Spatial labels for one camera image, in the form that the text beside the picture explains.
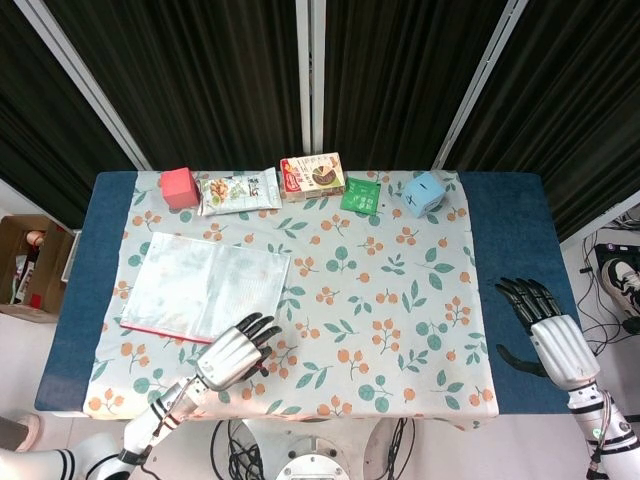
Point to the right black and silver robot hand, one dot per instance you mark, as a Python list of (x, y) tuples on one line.
[(562, 350)]

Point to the floral leaf and berry tablecloth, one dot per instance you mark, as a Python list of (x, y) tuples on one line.
[(360, 320)]

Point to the silver snack packet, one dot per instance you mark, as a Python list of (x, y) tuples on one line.
[(240, 192)]

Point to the black curtain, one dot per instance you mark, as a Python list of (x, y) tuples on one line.
[(210, 75)]

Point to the brown cardboard box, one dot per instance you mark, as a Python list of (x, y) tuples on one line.
[(45, 260)]

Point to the light blue numbered cube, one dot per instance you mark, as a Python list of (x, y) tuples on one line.
[(424, 196)]

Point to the clear zipper pouch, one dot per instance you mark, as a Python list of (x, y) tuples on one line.
[(200, 285)]

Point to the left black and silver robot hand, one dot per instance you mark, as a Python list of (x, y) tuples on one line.
[(227, 357)]

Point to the cardboard snack box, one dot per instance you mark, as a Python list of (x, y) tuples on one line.
[(312, 175)]

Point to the black and white sneaker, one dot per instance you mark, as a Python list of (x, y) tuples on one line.
[(622, 285)]

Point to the green sachet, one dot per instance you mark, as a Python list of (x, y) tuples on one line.
[(361, 196)]

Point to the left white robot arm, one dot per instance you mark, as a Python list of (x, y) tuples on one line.
[(145, 430)]

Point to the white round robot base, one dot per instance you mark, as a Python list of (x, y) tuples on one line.
[(312, 460)]

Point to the red foam cube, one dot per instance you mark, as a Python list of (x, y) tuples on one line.
[(179, 187)]

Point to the pink shoe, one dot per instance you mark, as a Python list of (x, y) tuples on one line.
[(22, 432)]

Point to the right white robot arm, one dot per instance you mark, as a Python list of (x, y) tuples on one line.
[(605, 430)]

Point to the white metal frame post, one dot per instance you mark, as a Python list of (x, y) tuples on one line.
[(480, 85), (85, 85), (309, 75)]

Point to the blue felt table cover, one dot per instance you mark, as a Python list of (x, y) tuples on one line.
[(515, 240)]

